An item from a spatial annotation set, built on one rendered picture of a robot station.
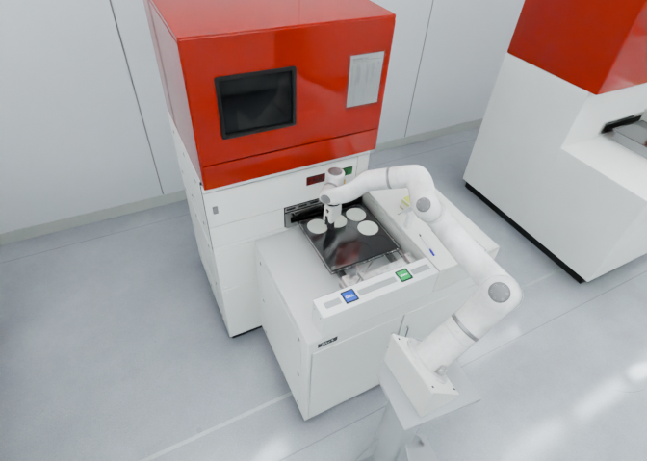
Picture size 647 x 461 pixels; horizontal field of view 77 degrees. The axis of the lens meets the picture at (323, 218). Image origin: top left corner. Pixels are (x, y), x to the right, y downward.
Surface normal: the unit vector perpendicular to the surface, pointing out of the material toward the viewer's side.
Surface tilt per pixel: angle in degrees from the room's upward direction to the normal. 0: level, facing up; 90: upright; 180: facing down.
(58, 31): 90
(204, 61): 90
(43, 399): 0
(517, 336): 0
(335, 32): 90
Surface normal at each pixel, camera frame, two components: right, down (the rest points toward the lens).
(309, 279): 0.05, -0.74
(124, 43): 0.45, 0.62
